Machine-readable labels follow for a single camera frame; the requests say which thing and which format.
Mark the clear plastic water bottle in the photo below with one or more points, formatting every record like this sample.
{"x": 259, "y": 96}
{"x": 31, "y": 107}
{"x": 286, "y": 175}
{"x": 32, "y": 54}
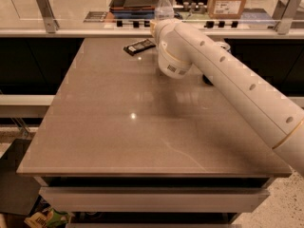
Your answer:
{"x": 157, "y": 12}

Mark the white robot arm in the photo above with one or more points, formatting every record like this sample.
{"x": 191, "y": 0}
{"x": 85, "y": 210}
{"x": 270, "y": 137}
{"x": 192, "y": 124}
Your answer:
{"x": 274, "y": 117}

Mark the black rxbar chocolate bar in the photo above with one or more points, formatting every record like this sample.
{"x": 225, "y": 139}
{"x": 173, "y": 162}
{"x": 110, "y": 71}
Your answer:
{"x": 138, "y": 47}

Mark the dark tray stack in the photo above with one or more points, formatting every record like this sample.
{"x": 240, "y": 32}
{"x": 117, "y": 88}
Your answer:
{"x": 133, "y": 9}

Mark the blue pepsi can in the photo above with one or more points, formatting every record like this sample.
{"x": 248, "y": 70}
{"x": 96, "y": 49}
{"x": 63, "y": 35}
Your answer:
{"x": 223, "y": 45}

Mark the brown cardboard box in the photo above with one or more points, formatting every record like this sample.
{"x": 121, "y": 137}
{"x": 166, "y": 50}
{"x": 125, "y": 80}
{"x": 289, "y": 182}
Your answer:
{"x": 225, "y": 9}

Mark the glass barrier panel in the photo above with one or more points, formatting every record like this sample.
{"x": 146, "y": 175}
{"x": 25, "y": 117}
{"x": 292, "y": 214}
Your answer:
{"x": 92, "y": 18}

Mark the white table drawer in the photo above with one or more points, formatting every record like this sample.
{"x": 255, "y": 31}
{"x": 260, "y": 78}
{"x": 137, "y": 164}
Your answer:
{"x": 158, "y": 200}

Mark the green snack bag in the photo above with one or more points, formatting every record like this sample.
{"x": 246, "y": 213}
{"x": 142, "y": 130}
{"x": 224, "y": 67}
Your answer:
{"x": 48, "y": 218}

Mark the left metal glass bracket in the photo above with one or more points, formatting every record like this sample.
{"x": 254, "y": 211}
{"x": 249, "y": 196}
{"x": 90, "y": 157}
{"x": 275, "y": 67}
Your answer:
{"x": 50, "y": 22}

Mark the right metal glass bracket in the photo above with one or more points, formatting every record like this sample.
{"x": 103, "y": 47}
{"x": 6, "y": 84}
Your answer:
{"x": 288, "y": 14}

